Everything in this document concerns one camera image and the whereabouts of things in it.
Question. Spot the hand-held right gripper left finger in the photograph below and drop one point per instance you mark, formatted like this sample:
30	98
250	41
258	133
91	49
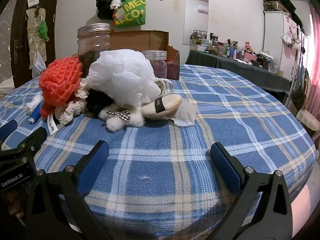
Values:
96	160

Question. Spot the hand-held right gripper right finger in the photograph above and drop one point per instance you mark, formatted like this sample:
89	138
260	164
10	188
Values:
225	165

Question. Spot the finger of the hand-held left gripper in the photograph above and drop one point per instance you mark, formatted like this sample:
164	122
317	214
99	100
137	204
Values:
35	136
8	128

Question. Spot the blue tube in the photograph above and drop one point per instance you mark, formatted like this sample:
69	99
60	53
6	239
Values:
35	116

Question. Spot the red knit cloth with tag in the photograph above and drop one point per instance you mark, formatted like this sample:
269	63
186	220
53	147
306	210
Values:
46	111

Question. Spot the cream lace scrunchie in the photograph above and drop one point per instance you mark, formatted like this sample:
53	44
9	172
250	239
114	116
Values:
67	110

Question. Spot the white fluffy checkered-bow hair clip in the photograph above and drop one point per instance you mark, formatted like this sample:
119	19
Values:
117	123

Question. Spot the black scrunchie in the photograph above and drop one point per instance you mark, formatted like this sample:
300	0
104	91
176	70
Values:
97	103

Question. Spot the orange mesh bath sponge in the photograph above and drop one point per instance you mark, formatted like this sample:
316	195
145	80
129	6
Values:
60	80

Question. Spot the white tissue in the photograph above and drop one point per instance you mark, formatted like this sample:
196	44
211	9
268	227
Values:
187	113

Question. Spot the beige powder puff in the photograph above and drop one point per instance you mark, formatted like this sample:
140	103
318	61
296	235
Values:
162	107

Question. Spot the white mesh bath loofah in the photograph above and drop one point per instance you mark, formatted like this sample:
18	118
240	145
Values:
120	75

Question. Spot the cardboard box with red lining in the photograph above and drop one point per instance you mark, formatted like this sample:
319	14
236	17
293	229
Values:
140	41

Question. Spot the clear plastic bag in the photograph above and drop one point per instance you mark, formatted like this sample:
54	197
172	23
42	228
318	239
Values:
38	63

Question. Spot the beige cushion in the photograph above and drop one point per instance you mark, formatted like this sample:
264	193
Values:
306	117

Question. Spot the dark brown door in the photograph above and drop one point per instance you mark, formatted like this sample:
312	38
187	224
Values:
21	30

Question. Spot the dark cloth covered table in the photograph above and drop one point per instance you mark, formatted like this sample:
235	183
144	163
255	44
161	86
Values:
225	65

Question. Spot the hanging cloth organiser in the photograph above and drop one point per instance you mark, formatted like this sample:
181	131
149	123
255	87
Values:
32	30

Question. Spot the green plush frog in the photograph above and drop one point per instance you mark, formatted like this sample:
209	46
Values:
43	30

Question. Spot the glass jar with metal lid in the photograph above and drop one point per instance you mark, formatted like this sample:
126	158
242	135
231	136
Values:
93	42

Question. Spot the row of cosmetic bottles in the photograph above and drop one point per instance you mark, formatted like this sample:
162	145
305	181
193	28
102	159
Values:
228	48

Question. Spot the white refrigerator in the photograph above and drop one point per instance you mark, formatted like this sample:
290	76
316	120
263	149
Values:
273	42

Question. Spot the green tote bag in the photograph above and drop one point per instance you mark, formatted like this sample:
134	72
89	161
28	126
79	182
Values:
132	12

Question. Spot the pink curtain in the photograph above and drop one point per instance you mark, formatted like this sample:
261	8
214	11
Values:
315	42

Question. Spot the brown case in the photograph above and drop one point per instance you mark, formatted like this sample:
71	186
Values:
271	4

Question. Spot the black bag on refrigerator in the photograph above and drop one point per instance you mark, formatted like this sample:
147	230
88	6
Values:
287	2

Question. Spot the wall mirror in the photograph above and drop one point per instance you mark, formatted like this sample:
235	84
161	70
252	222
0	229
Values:
196	25

